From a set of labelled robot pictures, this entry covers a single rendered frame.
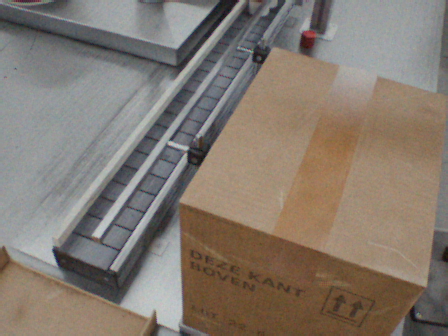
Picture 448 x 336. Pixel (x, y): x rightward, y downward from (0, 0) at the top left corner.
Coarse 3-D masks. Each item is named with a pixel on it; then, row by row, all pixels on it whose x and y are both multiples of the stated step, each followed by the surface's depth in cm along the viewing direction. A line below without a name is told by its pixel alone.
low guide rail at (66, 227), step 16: (240, 0) 117; (224, 32) 109; (208, 48) 102; (192, 64) 97; (176, 80) 93; (160, 112) 88; (144, 128) 84; (128, 144) 80; (112, 160) 78; (112, 176) 77; (96, 192) 74; (80, 208) 71; (64, 224) 68; (64, 240) 69
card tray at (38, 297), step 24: (0, 264) 71; (0, 288) 70; (24, 288) 70; (48, 288) 70; (72, 288) 70; (0, 312) 67; (24, 312) 67; (48, 312) 67; (72, 312) 68; (96, 312) 68; (120, 312) 68
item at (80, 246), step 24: (240, 24) 115; (264, 24) 116; (216, 48) 108; (216, 96) 96; (168, 120) 90; (192, 120) 91; (144, 144) 85; (120, 168) 81; (168, 168) 82; (120, 192) 78; (144, 192) 78; (96, 216) 74; (120, 216) 74; (72, 240) 71; (120, 240) 71; (96, 264) 68
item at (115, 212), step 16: (256, 16) 102; (240, 32) 98; (224, 64) 90; (208, 80) 86; (192, 96) 82; (192, 112) 81; (176, 128) 77; (160, 144) 74; (144, 176) 70; (128, 192) 67; (112, 208) 65; (112, 224) 64; (96, 240) 62
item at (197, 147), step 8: (200, 136) 71; (168, 144) 75; (176, 144) 74; (192, 144) 73; (200, 144) 72; (208, 144) 74; (184, 152) 74; (192, 152) 72; (200, 152) 72; (208, 152) 74; (192, 160) 73; (200, 160) 73
